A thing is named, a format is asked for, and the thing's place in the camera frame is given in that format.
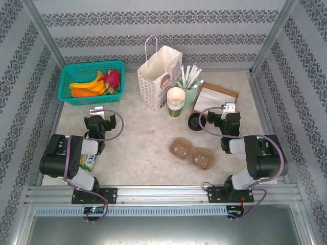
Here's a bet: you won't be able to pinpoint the brown pulp cup carrier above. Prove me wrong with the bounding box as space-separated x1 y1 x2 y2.
169 137 215 171

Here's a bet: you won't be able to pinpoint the white printed paper bag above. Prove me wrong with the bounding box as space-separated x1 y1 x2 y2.
137 35 183 115

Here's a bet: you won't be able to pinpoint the white paper napkins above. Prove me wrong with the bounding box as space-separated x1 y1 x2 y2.
195 85 237 113

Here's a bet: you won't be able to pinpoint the pale green mug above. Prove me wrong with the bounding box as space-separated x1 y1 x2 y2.
177 76 200 108

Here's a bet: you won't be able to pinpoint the brown cardboard box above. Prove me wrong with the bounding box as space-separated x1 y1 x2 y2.
191 81 241 120

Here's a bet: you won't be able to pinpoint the orange carrot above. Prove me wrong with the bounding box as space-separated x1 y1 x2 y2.
71 88 99 98

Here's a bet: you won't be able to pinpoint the stack of green paper cups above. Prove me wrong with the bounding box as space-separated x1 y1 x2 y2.
167 95 186 118

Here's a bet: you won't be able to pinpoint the green yellow candy bag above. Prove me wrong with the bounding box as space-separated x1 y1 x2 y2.
79 153 99 171

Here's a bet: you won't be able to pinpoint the pink dragon fruit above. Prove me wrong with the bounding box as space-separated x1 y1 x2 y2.
101 69 122 95

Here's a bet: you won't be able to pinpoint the yellow banana bunch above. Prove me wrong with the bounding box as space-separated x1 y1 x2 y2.
68 70 107 95

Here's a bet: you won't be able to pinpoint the teal plastic basket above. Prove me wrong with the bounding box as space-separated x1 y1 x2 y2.
58 60 125 106

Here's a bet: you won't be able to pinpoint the right small circuit board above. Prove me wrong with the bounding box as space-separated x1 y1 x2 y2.
227 206 245 216

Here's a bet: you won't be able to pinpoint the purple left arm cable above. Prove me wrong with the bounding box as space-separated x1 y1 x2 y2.
62 108 125 224

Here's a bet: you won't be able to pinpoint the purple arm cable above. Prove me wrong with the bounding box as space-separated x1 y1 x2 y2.
198 107 286 220
62 108 125 224

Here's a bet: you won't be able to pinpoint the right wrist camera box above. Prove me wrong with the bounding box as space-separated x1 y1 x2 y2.
221 102 237 119

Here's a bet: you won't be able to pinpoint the right aluminium table side rail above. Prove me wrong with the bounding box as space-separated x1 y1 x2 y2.
247 71 292 184

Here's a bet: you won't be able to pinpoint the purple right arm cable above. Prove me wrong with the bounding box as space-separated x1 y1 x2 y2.
198 107 286 220

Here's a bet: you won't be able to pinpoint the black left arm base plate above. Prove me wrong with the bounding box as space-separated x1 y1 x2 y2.
71 188 118 204

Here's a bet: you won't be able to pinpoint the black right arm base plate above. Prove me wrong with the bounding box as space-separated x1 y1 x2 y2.
206 186 255 204

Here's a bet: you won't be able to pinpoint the aluminium mounting rail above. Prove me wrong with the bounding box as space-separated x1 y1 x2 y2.
24 185 299 205

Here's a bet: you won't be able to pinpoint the grey slotted cable duct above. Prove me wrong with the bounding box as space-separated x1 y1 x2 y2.
34 206 228 217

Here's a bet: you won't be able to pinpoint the right aluminium frame post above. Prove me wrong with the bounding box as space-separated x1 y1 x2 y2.
249 0 299 75

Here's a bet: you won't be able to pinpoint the aluminium frame post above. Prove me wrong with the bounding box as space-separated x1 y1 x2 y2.
249 0 299 75
20 0 67 75

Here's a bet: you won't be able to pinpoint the left aluminium frame post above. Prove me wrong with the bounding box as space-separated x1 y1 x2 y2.
20 0 67 75

